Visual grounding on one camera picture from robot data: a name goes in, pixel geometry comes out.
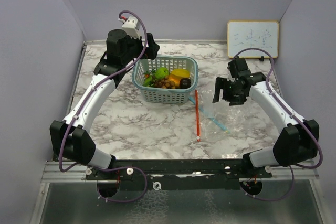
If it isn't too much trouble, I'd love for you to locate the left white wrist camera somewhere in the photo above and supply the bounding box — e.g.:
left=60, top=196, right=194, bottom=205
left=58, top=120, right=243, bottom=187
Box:
left=121, top=16, right=141, bottom=39

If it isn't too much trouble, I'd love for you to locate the small whiteboard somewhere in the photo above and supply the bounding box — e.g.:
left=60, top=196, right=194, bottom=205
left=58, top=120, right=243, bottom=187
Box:
left=227, top=20, right=279, bottom=58

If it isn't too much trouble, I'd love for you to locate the green leafy toy vegetable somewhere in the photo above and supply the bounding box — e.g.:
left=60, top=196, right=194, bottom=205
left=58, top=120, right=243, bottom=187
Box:
left=143, top=70, right=158, bottom=87

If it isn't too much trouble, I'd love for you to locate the blue zip clear bag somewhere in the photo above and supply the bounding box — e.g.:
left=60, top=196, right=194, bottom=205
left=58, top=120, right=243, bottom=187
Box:
left=188, top=97, right=229, bottom=133

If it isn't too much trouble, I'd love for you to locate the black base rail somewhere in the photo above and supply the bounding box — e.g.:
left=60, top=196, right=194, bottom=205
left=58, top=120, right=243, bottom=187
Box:
left=86, top=159, right=272, bottom=191

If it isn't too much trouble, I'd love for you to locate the green toy fruit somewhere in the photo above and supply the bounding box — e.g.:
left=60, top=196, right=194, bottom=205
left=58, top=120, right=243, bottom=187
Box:
left=155, top=67, right=170, bottom=80

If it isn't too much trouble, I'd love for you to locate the teal plastic basket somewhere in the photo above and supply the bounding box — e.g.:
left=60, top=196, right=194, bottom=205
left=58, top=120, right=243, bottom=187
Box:
left=132, top=56, right=198, bottom=104

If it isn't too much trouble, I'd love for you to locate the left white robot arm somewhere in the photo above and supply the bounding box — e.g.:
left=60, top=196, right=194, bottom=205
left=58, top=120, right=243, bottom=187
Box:
left=50, top=29, right=160, bottom=179

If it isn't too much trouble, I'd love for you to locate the brown longan bunch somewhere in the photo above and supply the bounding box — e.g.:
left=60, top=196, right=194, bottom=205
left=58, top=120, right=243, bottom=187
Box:
left=155, top=76, right=179, bottom=89

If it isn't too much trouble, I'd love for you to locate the orange zip clear bag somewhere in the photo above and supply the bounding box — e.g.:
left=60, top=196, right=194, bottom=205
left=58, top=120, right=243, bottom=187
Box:
left=194, top=90, right=229, bottom=142

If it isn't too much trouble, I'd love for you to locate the yellow toy fruit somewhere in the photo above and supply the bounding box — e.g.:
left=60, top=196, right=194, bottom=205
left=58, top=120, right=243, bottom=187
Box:
left=168, top=69, right=190, bottom=86

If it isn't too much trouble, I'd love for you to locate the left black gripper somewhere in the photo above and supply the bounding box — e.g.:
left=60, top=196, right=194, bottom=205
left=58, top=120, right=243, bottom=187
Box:
left=122, top=31, right=160, bottom=65

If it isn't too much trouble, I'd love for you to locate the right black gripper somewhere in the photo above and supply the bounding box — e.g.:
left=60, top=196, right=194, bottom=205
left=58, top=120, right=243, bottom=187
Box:
left=213, top=77, right=244, bottom=106

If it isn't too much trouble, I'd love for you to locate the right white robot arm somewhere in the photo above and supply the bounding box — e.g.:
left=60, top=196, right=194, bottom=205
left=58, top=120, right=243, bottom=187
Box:
left=213, top=58, right=319, bottom=177

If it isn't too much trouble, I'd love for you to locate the dark purple toy fruit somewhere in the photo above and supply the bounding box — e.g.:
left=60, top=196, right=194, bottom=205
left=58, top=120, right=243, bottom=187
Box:
left=178, top=78, right=192, bottom=89

